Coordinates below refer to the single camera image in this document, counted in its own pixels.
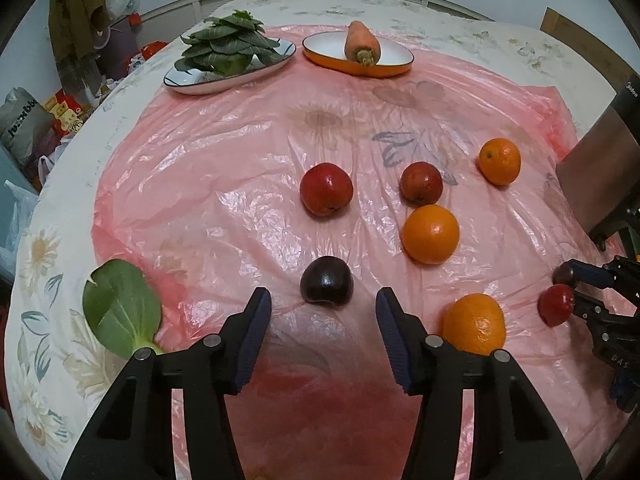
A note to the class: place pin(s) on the single green leaf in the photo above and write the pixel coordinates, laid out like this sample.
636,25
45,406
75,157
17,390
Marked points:
122,310

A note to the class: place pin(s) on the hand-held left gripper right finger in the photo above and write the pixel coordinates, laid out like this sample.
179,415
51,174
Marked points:
395,345

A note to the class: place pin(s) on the red and yellow packets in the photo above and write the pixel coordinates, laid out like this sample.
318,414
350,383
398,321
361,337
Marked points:
65,110

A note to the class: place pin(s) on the grey printed bag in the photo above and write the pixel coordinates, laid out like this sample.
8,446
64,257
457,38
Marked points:
22,125

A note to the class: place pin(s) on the pile of leafy greens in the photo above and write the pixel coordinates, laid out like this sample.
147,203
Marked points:
227,45

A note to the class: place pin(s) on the carrot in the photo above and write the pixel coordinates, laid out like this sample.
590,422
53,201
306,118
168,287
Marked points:
362,40

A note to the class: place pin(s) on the white oval plate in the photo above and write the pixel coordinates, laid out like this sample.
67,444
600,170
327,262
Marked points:
272,60

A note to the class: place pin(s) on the dark purple plum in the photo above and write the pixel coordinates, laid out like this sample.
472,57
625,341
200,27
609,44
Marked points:
327,280

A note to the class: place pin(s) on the orange oval dish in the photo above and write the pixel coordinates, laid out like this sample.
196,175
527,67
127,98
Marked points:
325,47

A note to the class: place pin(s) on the wooden headboard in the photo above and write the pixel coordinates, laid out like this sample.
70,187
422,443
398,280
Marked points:
570,30

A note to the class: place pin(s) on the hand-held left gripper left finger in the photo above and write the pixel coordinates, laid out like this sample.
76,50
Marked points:
254,342

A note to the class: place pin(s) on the white plastic bag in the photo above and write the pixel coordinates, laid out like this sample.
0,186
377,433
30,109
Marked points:
17,215

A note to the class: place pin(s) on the red apple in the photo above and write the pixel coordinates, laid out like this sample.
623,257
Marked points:
326,189
421,183

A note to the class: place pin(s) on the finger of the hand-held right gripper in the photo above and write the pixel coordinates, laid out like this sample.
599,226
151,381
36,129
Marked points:
592,307
587,273

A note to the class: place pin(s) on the small red fruit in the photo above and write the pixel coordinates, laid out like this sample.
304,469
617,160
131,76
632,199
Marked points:
555,305

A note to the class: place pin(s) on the floral bed sheet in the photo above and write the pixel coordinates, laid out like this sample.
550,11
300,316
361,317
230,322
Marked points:
55,270

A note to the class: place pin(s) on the pink plastic sheet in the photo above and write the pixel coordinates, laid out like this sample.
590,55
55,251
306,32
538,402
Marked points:
225,170

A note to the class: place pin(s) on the orange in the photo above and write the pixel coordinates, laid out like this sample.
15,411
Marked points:
474,326
498,161
431,234

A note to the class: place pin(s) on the olive hanging jacket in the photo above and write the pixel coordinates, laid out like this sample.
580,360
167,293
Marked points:
75,10

